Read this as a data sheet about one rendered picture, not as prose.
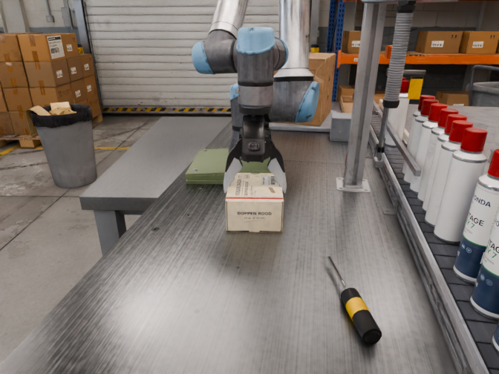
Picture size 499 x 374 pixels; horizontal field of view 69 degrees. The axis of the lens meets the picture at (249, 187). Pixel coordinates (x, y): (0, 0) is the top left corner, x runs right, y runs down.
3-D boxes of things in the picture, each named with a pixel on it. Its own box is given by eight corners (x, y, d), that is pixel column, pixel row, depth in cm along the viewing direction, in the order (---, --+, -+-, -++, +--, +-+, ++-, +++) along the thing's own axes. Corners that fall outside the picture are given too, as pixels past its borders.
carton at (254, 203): (282, 232, 79) (284, 201, 76) (226, 231, 79) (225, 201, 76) (278, 199, 94) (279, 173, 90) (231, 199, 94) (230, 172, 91)
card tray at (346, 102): (396, 116, 177) (398, 108, 176) (342, 114, 182) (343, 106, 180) (387, 104, 204) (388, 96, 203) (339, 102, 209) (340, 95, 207)
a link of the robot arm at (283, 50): (245, 38, 89) (229, 38, 79) (290, 35, 85) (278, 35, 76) (247, 71, 92) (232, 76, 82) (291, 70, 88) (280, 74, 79)
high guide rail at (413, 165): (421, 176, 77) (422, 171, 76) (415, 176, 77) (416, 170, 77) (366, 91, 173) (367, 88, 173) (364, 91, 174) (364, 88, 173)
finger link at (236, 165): (227, 185, 89) (247, 155, 86) (225, 195, 84) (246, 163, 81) (216, 179, 89) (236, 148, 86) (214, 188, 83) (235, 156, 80)
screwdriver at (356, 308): (382, 345, 51) (385, 329, 50) (361, 347, 51) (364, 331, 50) (335, 261, 69) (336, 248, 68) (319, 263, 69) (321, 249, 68)
